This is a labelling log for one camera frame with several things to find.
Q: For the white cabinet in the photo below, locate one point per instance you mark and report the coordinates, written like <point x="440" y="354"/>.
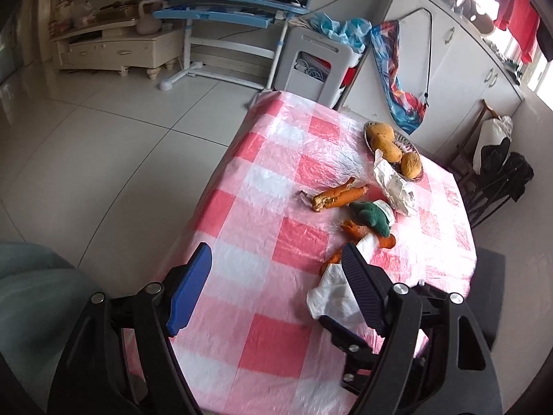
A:
<point x="458" y="78"/>

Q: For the clear bagged goods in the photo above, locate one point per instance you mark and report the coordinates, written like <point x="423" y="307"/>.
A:
<point x="71" y="15"/>

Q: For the cream television cabinet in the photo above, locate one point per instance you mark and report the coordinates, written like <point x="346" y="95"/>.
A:
<point x="116" y="49"/>

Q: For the yellow mango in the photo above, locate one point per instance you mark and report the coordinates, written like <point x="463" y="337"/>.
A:
<point x="387" y="149"/>
<point x="411" y="165"/>
<point x="380" y="131"/>

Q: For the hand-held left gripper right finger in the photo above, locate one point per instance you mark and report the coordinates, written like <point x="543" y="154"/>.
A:
<point x="365" y="294"/>

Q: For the small orange peel piece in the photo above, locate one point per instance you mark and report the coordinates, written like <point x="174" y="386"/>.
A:
<point x="388" y="241"/>
<point x="330" y="263"/>
<point x="353" y="229"/>

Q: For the pale teal seat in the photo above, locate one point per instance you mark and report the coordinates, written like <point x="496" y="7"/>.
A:
<point x="34" y="289"/>

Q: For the small white wrapper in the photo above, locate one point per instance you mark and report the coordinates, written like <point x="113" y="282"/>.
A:
<point x="386" y="209"/>

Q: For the white sack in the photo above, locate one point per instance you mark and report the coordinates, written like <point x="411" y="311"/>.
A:
<point x="490" y="134"/>

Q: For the wooden chair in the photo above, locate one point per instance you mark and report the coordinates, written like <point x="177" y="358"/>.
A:
<point x="464" y="155"/>

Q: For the blue study desk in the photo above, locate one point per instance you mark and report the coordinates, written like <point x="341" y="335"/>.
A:
<point x="224" y="13"/>

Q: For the blue white plastic bag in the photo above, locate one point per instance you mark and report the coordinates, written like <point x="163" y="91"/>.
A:
<point x="341" y="28"/>

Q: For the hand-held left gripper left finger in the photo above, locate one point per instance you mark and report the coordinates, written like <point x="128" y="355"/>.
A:
<point x="190" y="289"/>

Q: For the pink kettlebell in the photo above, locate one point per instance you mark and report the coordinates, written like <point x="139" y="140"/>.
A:
<point x="149" y="21"/>

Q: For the white wrapper bag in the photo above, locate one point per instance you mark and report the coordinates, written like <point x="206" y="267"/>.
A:
<point x="395" y="186"/>

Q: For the red hanging garment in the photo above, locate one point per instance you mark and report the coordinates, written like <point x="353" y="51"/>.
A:
<point x="518" y="17"/>

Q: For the black folding chair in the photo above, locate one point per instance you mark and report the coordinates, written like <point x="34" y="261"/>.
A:
<point x="514" y="173"/>

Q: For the red white checkered tablecloth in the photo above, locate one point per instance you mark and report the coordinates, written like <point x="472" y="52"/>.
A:
<point x="259" y="181"/>

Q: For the white paper napkin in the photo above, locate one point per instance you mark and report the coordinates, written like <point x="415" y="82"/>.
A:
<point x="332" y="294"/>

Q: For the green plush toy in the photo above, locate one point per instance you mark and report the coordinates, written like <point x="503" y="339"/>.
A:
<point x="369" y="218"/>

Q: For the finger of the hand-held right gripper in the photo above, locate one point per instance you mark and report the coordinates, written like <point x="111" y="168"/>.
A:
<point x="345" y="335"/>

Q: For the metal fruit bowl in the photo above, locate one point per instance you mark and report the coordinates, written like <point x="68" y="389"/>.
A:
<point x="408" y="142"/>

